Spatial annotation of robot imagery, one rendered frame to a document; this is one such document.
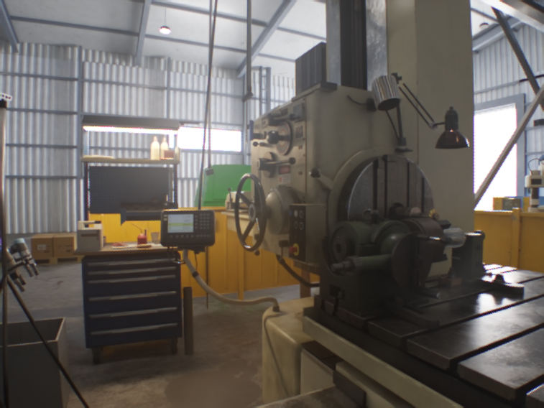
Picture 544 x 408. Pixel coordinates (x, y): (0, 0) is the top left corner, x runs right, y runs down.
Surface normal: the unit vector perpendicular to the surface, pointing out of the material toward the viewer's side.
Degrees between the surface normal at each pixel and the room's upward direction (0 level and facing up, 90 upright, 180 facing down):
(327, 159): 90
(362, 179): 90
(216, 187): 84
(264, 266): 90
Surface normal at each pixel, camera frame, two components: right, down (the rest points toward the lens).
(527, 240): -0.90, 0.01
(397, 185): 0.43, 0.03
